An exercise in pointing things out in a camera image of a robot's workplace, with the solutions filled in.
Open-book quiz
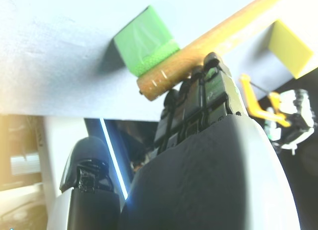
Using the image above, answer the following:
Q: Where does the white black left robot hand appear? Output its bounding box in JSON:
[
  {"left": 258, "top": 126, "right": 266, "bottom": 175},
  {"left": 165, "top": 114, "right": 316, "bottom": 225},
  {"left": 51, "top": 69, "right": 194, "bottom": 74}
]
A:
[{"left": 47, "top": 52, "right": 303, "bottom": 230}]

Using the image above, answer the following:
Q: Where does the yellow hacksaw with black handle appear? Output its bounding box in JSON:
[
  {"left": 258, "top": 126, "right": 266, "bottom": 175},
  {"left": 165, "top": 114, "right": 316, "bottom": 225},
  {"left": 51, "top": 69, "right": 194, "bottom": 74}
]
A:
[{"left": 238, "top": 74, "right": 291, "bottom": 128}]

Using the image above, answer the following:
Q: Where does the wooden rod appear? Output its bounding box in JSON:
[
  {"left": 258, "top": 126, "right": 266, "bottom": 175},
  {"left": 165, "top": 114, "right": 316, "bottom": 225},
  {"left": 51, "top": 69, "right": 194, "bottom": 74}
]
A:
[{"left": 136, "top": 0, "right": 296, "bottom": 101}]

